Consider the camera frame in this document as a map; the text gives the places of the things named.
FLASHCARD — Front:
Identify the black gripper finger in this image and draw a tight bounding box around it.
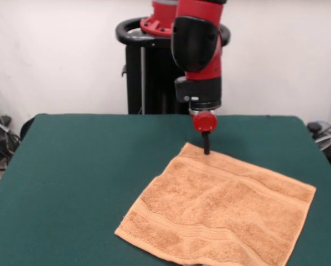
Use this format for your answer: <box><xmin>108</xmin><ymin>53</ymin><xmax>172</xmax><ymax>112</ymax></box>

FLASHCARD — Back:
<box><xmin>201</xmin><ymin>131</ymin><xmax>211</xmax><ymax>156</ymax></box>

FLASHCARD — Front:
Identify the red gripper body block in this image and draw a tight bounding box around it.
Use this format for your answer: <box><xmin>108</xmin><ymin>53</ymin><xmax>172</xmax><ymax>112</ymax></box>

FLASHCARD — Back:
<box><xmin>193</xmin><ymin>110</ymin><xmax>219</xmax><ymax>134</ymax></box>

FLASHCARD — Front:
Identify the orange terry towel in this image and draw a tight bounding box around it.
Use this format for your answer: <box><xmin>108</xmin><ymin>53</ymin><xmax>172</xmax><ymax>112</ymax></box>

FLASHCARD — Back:
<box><xmin>114</xmin><ymin>142</ymin><xmax>318</xmax><ymax>266</ymax></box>

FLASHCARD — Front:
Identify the dark green table cloth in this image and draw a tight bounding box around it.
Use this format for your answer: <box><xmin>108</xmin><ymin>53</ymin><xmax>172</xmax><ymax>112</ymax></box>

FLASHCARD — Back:
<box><xmin>0</xmin><ymin>112</ymin><xmax>331</xmax><ymax>266</ymax></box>

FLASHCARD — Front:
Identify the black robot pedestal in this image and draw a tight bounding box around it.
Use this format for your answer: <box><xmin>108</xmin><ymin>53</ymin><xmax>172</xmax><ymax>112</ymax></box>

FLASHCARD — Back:
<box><xmin>115</xmin><ymin>17</ymin><xmax>232</xmax><ymax>116</ymax></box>

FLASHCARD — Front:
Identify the light blue cable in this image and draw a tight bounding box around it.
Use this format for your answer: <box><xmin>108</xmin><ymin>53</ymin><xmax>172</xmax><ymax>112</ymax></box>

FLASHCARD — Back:
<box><xmin>311</xmin><ymin>118</ymin><xmax>331</xmax><ymax>132</ymax></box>

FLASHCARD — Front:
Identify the black cable tangle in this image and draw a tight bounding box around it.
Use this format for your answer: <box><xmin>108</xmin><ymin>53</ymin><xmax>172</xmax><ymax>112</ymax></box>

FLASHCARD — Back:
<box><xmin>0</xmin><ymin>88</ymin><xmax>22</xmax><ymax>195</ymax></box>

